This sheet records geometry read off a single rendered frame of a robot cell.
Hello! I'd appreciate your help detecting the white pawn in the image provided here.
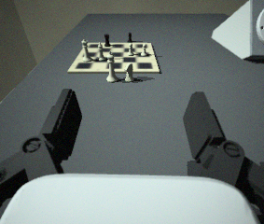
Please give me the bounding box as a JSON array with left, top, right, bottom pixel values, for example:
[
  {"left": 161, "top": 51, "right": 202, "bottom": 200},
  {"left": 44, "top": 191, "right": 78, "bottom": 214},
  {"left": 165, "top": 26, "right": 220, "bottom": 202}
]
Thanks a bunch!
[
  {"left": 141, "top": 44, "right": 147, "bottom": 56},
  {"left": 128, "top": 43, "right": 134, "bottom": 56}
]

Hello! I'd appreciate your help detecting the white chess king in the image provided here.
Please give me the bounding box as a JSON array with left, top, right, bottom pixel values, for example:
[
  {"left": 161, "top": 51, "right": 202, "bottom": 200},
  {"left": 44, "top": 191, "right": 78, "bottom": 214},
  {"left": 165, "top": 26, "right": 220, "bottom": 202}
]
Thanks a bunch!
[{"left": 106, "top": 51, "right": 118, "bottom": 83}]

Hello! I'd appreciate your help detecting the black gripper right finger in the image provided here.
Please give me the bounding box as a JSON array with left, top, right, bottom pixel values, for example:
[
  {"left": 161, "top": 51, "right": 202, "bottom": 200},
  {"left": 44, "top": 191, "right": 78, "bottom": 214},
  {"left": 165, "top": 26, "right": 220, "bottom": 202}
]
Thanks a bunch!
[{"left": 183, "top": 91, "right": 264, "bottom": 216}]

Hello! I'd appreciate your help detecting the chessboard with chess pieces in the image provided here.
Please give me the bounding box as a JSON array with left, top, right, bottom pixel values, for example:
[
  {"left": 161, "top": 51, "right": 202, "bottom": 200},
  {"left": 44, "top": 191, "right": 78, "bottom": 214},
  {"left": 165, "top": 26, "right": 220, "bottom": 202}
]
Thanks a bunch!
[{"left": 67, "top": 43, "right": 160, "bottom": 74}]

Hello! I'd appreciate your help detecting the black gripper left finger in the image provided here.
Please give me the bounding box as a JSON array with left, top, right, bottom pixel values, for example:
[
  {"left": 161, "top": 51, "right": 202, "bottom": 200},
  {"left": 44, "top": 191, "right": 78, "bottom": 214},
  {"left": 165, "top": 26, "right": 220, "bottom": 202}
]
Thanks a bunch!
[{"left": 0, "top": 89, "right": 82, "bottom": 207}]

